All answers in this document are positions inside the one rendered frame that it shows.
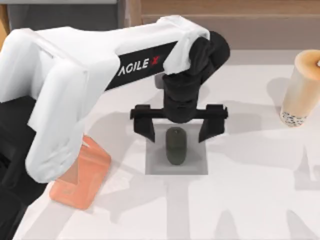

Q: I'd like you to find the dark grey computer mouse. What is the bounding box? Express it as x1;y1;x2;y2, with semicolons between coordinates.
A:
165;126;188;167

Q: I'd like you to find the pale grey rounded box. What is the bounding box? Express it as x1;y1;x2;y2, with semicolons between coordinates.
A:
154;75;166;89

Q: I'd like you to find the grey square mat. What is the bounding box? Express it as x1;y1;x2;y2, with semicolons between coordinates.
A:
145;118;210;176

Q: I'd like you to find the salmon-coloured flat pad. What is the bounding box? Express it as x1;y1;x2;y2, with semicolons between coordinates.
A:
48;135;112;211

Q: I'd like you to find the beige milk tea cup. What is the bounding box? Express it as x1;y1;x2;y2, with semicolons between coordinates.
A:
279;49;320;128

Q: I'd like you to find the wooden cupboard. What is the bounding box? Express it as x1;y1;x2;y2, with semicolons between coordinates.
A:
140;0;320;50

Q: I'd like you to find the grey cabinet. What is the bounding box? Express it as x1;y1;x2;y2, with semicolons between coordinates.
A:
6;0;142;34

